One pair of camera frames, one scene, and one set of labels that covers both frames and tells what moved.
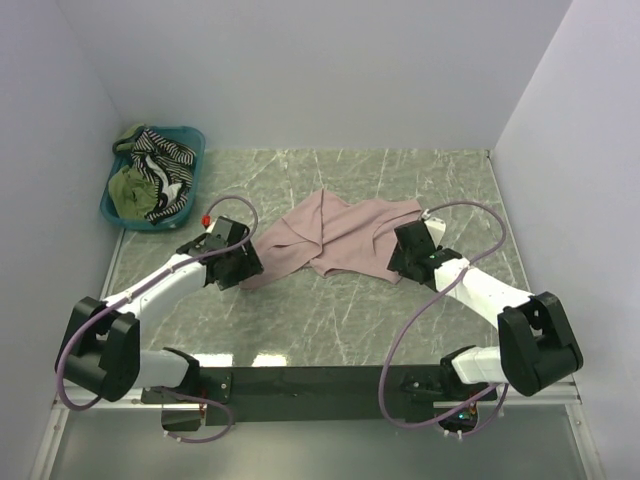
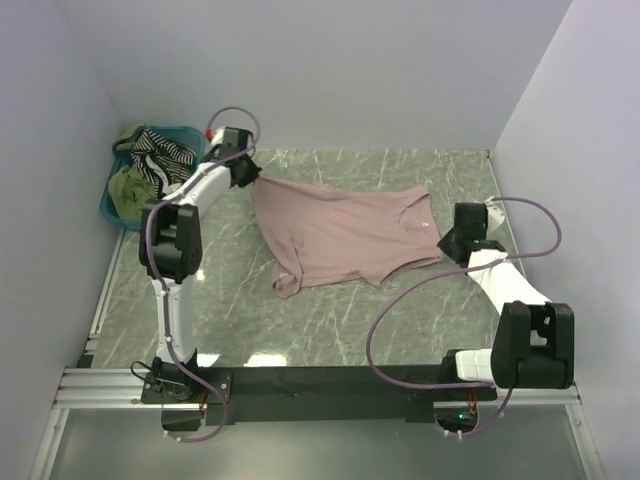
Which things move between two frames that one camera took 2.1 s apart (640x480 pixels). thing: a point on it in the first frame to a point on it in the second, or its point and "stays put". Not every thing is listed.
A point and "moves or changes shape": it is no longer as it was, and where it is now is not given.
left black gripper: x=250 y=265 to x=253 y=171
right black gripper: x=396 y=261 to x=445 y=244
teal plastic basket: x=191 y=137 stays put
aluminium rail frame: x=81 y=400 stays put
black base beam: x=323 y=394 stays put
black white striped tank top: x=169 y=166 stays put
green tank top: x=132 y=195 stays put
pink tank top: x=328 y=234 moves or changes shape
